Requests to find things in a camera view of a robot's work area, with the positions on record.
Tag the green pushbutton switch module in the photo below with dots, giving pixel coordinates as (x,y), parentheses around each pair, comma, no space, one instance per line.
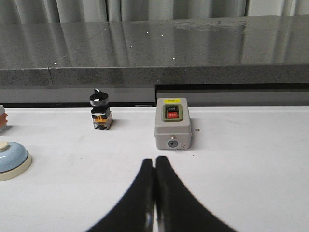
(3,118)

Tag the blue desk bell cream base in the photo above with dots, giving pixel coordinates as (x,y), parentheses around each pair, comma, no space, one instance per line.
(14,160)

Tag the black rotary selector switch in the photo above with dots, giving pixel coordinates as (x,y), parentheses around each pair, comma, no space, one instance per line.
(101,113)

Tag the grey on off switch box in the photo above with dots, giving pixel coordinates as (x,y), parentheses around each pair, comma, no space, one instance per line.
(172,124)

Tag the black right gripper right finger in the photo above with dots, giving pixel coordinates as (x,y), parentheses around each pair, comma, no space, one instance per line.
(177,209)

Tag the grey stone counter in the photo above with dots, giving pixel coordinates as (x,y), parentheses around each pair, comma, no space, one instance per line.
(242,61)

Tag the grey curtain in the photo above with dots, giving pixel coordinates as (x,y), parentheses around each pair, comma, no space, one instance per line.
(67,11)

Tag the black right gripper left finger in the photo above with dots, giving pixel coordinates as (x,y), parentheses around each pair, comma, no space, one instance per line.
(135,210)

